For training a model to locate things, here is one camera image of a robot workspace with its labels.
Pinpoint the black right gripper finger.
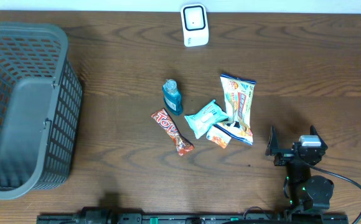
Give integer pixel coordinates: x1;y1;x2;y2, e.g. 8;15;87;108
266;126;279;151
310;125;327;147

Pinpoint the orange snack packet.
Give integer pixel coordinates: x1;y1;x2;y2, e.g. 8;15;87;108
206;126;232;149

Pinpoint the yellow snack bag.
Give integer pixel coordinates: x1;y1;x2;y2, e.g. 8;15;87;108
215;73;256;145

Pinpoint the light blue wet wipes pack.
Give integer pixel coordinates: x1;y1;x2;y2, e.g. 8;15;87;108
184;100;228;139

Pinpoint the red Top chocolate bar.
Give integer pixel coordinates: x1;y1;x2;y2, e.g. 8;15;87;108
151;108;194;156

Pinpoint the blue mouthwash bottle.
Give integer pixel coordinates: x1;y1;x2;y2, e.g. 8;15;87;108
162;79;183;115

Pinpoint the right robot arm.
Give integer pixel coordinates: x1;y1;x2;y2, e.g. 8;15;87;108
265;126;334;220

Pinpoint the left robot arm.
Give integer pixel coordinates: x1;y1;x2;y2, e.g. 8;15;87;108
75;207;113;224

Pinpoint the white barcode scanner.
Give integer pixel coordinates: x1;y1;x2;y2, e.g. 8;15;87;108
180;3;209;47

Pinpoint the grey plastic shopping basket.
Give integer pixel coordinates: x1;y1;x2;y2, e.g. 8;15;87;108
0;22;83;200

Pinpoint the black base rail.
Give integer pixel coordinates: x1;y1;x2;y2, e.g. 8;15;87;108
36;212;348;224

